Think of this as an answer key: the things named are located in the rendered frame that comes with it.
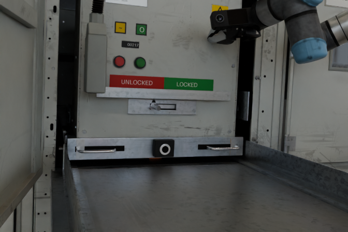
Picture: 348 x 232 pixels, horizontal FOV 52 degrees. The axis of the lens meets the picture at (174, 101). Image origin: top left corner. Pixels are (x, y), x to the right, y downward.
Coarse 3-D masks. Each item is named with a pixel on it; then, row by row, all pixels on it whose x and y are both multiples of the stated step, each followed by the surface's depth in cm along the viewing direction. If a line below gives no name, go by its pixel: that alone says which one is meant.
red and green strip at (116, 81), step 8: (112, 80) 100; (120, 80) 101; (128, 80) 102; (136, 80) 103; (144, 80) 103; (152, 80) 104; (160, 80) 105; (168, 80) 106; (176, 80) 107; (184, 80) 107; (192, 80) 108; (200, 80) 109; (208, 80) 110; (144, 88) 104; (152, 88) 104; (160, 88) 105; (168, 88) 106; (176, 88) 107; (184, 88) 108; (192, 88) 108; (200, 88) 109; (208, 88) 110
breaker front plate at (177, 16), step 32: (160, 0) 103; (192, 0) 107; (224, 0) 110; (128, 32) 101; (160, 32) 104; (192, 32) 107; (128, 64) 102; (160, 64) 105; (192, 64) 108; (224, 64) 111; (96, 128) 100; (128, 128) 103; (160, 128) 106; (192, 128) 109; (224, 128) 113
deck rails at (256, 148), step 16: (256, 144) 108; (64, 160) 92; (256, 160) 108; (272, 160) 100; (288, 160) 93; (304, 160) 87; (64, 176) 86; (272, 176) 95; (288, 176) 93; (304, 176) 87; (320, 176) 82; (336, 176) 78; (80, 192) 75; (304, 192) 82; (320, 192) 82; (336, 192) 78; (80, 208) 65; (80, 224) 44
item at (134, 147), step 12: (72, 144) 97; (84, 144) 98; (96, 144) 99; (108, 144) 100; (120, 144) 101; (132, 144) 102; (144, 144) 103; (180, 144) 107; (192, 144) 108; (204, 144) 110; (216, 144) 111; (228, 144) 112; (240, 144) 114; (72, 156) 97; (84, 156) 98; (96, 156) 99; (108, 156) 100; (120, 156) 101; (132, 156) 102; (144, 156) 104; (180, 156) 107; (192, 156) 109
